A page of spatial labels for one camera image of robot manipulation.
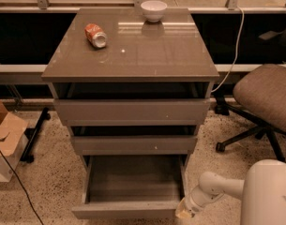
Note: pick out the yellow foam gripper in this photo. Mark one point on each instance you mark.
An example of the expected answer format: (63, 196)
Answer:
(192, 202)

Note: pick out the grey bottom drawer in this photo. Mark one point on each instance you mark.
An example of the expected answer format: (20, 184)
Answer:
(132, 187)

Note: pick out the grey drawer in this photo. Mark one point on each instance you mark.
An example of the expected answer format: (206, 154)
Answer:
(76, 112)
(133, 145)
(132, 187)

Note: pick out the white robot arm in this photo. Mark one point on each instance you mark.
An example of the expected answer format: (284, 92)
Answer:
(262, 194)

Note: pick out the grey middle drawer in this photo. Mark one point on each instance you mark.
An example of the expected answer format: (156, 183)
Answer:
(133, 145)

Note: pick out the grey drawer cabinet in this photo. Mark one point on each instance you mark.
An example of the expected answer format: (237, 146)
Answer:
(165, 60)

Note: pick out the grey top drawer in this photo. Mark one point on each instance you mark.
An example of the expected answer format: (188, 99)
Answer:
(76, 112)

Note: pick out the brown office chair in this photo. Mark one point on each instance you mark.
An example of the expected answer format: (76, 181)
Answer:
(262, 94)

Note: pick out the black stand leg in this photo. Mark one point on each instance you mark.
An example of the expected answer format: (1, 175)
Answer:
(32, 135)

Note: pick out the cardboard box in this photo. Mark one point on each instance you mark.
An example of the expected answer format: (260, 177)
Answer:
(12, 142)

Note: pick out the crushed red soda can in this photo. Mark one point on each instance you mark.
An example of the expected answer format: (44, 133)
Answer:
(95, 35)

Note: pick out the white ceramic bowl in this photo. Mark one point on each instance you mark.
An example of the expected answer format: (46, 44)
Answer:
(153, 10)

